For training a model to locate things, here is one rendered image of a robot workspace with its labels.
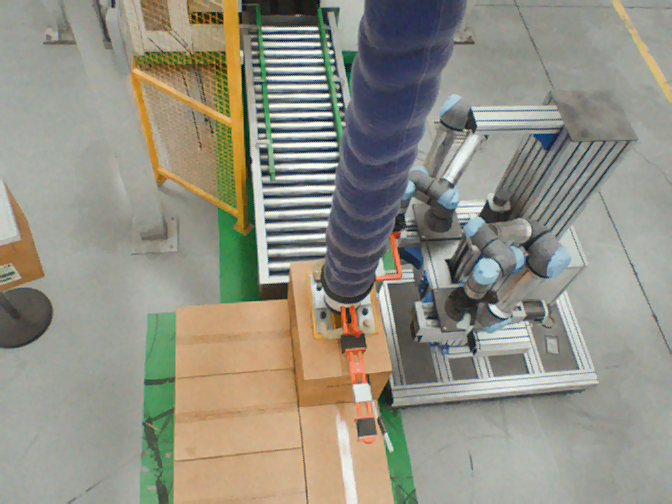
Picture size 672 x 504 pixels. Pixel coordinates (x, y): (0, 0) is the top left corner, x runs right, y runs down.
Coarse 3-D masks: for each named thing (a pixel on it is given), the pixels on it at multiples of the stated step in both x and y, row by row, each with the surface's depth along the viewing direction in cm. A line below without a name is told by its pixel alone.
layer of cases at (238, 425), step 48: (192, 336) 302; (240, 336) 304; (288, 336) 307; (192, 384) 288; (240, 384) 291; (288, 384) 293; (192, 432) 276; (240, 432) 279; (288, 432) 281; (336, 432) 283; (192, 480) 265; (240, 480) 267; (288, 480) 269; (336, 480) 272; (384, 480) 274
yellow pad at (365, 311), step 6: (372, 300) 264; (360, 306) 261; (366, 306) 261; (372, 306) 262; (360, 312) 260; (366, 312) 257; (372, 312) 260; (360, 318) 258; (372, 318) 259; (360, 324) 256; (378, 330) 256
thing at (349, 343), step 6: (360, 330) 240; (342, 336) 238; (348, 336) 240; (354, 336) 240; (360, 336) 240; (342, 342) 237; (348, 342) 238; (354, 342) 238; (360, 342) 239; (342, 348) 239; (348, 348) 237; (354, 348) 236; (360, 348) 236; (366, 348) 238; (354, 354) 240
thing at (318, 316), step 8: (312, 272) 268; (312, 280) 266; (320, 280) 266; (312, 288) 263; (320, 288) 261; (312, 296) 262; (312, 304) 260; (312, 312) 258; (320, 312) 257; (328, 312) 258; (312, 320) 256; (320, 320) 255; (328, 320) 256; (320, 336) 252
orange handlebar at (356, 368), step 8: (392, 240) 268; (392, 248) 266; (400, 272) 259; (376, 280) 257; (384, 280) 257; (344, 312) 246; (352, 312) 246; (344, 320) 244; (352, 320) 245; (344, 328) 242; (360, 352) 237; (352, 360) 235; (360, 360) 235; (352, 368) 233; (360, 368) 233; (352, 376) 232; (352, 384) 230; (360, 408) 225; (368, 408) 225; (360, 416) 223; (368, 440) 219
